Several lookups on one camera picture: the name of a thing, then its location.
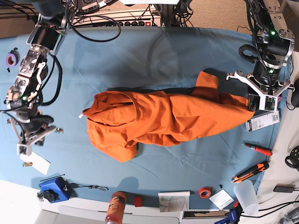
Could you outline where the blue clamp box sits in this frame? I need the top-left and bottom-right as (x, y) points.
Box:
(39, 177), (71, 203)

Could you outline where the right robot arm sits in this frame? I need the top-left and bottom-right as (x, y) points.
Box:
(3, 0), (76, 156)

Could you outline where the orange t-shirt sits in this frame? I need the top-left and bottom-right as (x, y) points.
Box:
(82, 72), (254, 162)

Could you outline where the orange black utility knife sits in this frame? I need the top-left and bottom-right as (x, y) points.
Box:
(231, 161), (269, 183)

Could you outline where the red screwdriver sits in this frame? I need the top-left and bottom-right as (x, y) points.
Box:
(242, 143), (272, 156)

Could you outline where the black lanyard with carabiner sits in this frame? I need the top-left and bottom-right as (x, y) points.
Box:
(70, 182), (109, 191)

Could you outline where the small AA battery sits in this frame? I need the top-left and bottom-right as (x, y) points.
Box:
(23, 162), (33, 167)

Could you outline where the clear plastic cup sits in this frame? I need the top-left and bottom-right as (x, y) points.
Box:
(234, 180), (260, 216)

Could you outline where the white square card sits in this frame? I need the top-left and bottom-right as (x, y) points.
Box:
(209, 189), (234, 210)

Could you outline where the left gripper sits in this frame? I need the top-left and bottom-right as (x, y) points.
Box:
(226, 71), (295, 112)

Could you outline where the blue table cloth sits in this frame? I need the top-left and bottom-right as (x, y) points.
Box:
(0, 27), (279, 210)

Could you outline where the spiral notebook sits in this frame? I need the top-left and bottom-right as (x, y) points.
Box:
(158, 191), (190, 212)

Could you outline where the purple tape roll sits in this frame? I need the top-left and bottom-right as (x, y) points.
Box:
(6, 49), (20, 67)

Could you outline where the white power strip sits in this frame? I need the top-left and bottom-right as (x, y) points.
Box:
(72, 7), (162, 28)

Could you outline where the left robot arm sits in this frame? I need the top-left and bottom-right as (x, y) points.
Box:
(227, 0), (299, 112)

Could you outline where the white paper card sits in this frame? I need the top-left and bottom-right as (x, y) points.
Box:
(20, 152), (50, 175)

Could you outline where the black power adapter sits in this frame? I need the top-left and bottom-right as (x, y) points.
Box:
(273, 184), (295, 193)

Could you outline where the red tape roll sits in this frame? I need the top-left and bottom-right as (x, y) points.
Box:
(198, 187), (213, 199)

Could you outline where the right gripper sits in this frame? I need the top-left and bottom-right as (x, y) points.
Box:
(7, 114), (64, 156)

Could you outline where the small red block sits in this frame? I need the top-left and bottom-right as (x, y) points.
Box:
(133, 196), (142, 207)

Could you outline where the orange drink bottle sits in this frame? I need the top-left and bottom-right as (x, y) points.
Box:
(105, 191), (127, 224)

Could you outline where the blue bar clamp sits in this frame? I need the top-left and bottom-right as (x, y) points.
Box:
(215, 201), (243, 224)

